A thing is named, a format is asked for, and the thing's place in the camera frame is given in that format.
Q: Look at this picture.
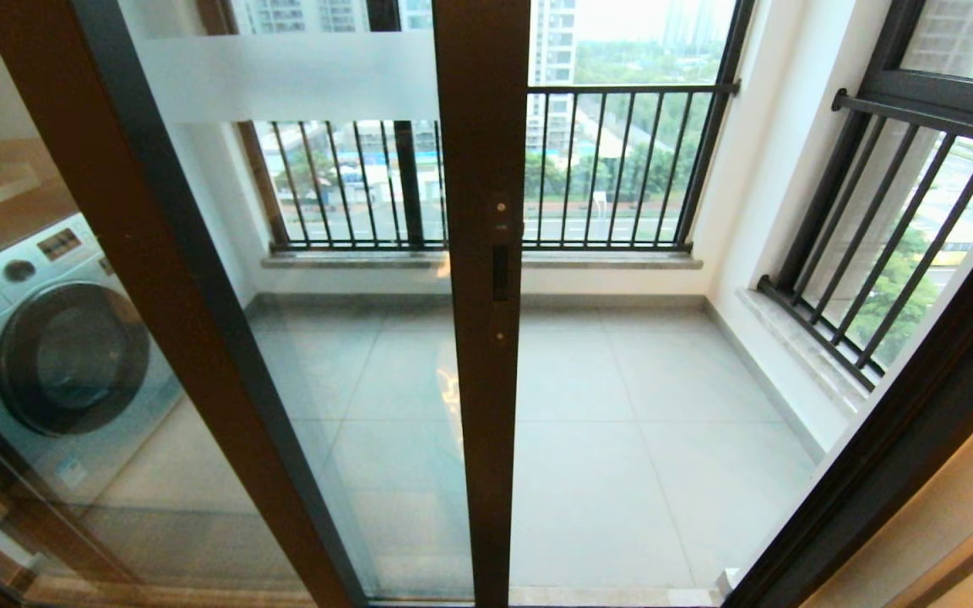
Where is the dark window frame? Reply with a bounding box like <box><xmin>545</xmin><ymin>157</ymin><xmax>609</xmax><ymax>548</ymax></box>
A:
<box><xmin>195</xmin><ymin>0</ymin><xmax>756</xmax><ymax>254</ymax></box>
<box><xmin>778</xmin><ymin>0</ymin><xmax>973</xmax><ymax>292</ymax></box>

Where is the grey stone window sill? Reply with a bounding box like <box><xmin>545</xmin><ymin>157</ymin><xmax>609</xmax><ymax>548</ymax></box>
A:
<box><xmin>736</xmin><ymin>287</ymin><xmax>867</xmax><ymax>415</ymax></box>
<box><xmin>263</xmin><ymin>251</ymin><xmax>704</xmax><ymax>271</ymax></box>

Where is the sliding glass door brown frame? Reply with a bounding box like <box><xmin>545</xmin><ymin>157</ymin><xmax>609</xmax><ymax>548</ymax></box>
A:
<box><xmin>0</xmin><ymin>0</ymin><xmax>534</xmax><ymax>608</ymax></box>

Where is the black window guard railing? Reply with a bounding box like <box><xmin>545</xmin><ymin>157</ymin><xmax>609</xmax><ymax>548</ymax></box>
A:
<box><xmin>237</xmin><ymin>80</ymin><xmax>741</xmax><ymax>254</ymax></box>
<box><xmin>757</xmin><ymin>89</ymin><xmax>973</xmax><ymax>391</ymax></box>

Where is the white front-load washing machine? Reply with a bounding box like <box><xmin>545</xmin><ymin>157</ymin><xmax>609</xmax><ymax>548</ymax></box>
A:
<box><xmin>0</xmin><ymin>213</ymin><xmax>183</xmax><ymax>512</ymax></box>

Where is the dark brown door jamb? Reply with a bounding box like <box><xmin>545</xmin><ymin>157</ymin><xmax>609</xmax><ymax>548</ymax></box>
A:
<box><xmin>723</xmin><ymin>186</ymin><xmax>973</xmax><ymax>608</ymax></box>

